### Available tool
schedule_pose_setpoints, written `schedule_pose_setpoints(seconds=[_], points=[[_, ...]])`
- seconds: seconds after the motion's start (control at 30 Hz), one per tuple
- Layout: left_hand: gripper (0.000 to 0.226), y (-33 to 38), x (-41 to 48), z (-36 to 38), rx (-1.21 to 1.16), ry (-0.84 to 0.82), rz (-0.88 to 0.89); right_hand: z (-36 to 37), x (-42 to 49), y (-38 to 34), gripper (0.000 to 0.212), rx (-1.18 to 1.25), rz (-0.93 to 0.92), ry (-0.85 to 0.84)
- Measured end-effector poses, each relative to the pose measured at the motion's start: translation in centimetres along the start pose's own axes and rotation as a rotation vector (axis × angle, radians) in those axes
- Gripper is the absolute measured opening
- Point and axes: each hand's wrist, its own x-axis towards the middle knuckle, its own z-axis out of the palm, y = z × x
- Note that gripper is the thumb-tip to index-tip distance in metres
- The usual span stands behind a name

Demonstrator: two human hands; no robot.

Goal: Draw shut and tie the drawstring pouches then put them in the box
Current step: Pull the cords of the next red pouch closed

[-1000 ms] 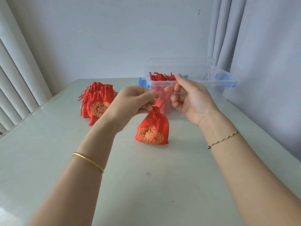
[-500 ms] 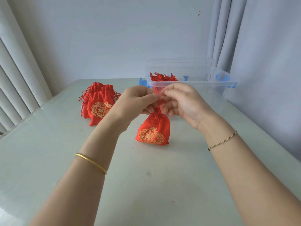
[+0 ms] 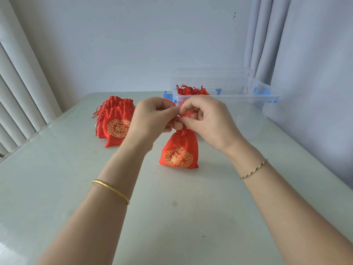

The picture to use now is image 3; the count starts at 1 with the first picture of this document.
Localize person's right forearm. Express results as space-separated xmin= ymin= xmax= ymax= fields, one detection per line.
xmin=223 ymin=140 xmax=353 ymax=265

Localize clear plastic storage box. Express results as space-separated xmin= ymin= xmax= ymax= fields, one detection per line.
xmin=163 ymin=78 xmax=281 ymax=138

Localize grey curtain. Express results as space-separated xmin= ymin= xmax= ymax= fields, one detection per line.
xmin=244 ymin=0 xmax=353 ymax=188

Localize person's left forearm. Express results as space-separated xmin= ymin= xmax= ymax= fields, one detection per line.
xmin=36 ymin=138 xmax=148 ymax=265

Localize thin braided bracelet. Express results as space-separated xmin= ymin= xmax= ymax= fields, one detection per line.
xmin=239 ymin=159 xmax=268 ymax=180

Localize white vertical blinds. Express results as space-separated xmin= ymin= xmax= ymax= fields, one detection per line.
xmin=0 ymin=0 xmax=63 ymax=156

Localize pile of red drawstring pouches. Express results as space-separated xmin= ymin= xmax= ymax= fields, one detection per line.
xmin=92 ymin=96 xmax=136 ymax=148

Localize person's left hand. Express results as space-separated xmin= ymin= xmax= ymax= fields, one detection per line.
xmin=124 ymin=97 xmax=184 ymax=155

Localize gold bangle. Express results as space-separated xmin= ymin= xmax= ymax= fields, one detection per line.
xmin=92 ymin=179 xmax=131 ymax=205

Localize person's right hand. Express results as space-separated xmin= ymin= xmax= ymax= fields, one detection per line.
xmin=179 ymin=95 xmax=247 ymax=155

